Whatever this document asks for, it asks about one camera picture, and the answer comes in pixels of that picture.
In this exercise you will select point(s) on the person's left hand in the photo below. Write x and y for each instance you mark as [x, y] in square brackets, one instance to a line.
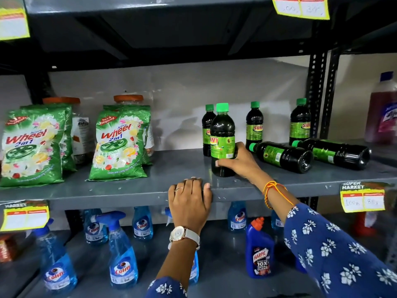
[189, 204]

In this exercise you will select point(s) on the person's right hand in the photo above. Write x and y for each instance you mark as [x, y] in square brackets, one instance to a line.
[245, 167]

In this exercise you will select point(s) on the person's right thumb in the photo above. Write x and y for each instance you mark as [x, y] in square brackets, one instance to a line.
[225, 163]

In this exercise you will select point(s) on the person's left little finger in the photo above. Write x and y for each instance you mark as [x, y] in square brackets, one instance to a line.
[171, 193]

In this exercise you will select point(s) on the person's left middle finger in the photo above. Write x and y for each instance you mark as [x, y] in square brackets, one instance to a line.
[188, 184]

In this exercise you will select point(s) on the person's left thumb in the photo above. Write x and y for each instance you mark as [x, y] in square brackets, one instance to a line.
[207, 195]

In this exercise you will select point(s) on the dark green cleaner bottle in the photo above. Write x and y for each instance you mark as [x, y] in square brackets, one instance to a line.
[285, 156]
[254, 127]
[222, 133]
[207, 127]
[338, 153]
[300, 124]

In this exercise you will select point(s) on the person's left forearm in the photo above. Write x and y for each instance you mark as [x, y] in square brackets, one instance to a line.
[176, 263]

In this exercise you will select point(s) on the person's right forearm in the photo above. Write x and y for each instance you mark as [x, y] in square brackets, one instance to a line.
[328, 248]

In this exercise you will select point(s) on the gray metal shelf rack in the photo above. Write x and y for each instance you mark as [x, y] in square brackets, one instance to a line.
[173, 170]

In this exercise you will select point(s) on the green detergent powder packet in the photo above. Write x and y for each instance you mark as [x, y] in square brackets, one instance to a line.
[31, 145]
[147, 133]
[68, 142]
[119, 145]

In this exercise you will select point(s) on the blue toilet cleaner bottle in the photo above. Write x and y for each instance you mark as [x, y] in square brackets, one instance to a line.
[260, 251]

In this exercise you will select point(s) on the row of blue spray bottles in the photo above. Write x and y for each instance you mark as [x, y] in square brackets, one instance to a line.
[122, 257]

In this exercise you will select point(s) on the clear jar orange lid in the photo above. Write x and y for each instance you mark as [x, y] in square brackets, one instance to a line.
[81, 130]
[128, 98]

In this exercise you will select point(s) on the yellow price label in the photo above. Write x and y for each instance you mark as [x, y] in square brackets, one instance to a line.
[362, 198]
[24, 215]
[12, 24]
[302, 7]

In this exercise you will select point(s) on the red bottle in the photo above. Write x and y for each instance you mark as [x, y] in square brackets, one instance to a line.
[361, 225]

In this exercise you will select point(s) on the purple liquid cleaner bottle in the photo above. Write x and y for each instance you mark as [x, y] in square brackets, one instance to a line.
[383, 114]

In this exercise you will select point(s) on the orange packet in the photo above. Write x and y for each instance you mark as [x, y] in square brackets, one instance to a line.
[6, 248]

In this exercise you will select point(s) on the adjacent gray shelf rack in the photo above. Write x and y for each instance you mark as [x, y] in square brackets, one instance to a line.
[356, 34]

